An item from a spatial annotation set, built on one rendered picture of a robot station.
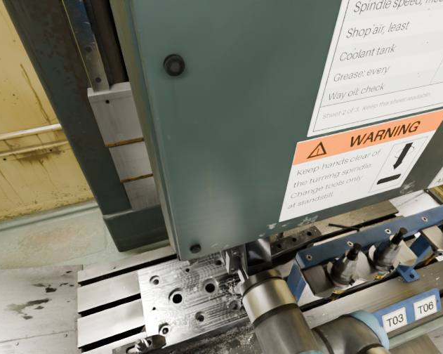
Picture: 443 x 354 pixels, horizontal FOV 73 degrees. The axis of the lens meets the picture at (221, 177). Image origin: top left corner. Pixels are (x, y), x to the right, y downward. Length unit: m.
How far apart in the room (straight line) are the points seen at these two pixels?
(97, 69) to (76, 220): 1.01
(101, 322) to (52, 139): 0.80
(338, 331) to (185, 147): 0.45
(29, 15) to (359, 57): 0.76
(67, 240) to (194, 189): 1.44
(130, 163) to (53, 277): 0.63
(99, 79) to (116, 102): 0.07
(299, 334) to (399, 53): 0.35
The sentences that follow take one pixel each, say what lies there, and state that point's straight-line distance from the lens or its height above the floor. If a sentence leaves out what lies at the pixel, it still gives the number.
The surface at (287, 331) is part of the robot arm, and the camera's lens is 0.45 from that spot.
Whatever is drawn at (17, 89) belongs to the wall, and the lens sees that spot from 1.36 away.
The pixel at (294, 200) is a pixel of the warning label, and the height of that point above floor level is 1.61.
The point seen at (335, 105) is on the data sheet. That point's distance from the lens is 0.24.
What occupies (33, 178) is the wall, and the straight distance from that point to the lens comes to 1.63.
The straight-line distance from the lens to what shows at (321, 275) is 0.72.
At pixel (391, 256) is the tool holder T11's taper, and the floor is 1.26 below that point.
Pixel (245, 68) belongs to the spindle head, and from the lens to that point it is 0.19.
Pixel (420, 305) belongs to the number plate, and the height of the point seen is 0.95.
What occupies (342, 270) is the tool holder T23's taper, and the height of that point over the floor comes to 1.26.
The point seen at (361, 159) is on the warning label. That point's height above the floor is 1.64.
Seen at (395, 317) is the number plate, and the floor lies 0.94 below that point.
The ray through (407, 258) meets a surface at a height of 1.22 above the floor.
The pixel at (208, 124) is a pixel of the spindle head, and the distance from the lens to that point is 0.20.
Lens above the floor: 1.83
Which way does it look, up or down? 46 degrees down
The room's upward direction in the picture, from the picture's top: straight up
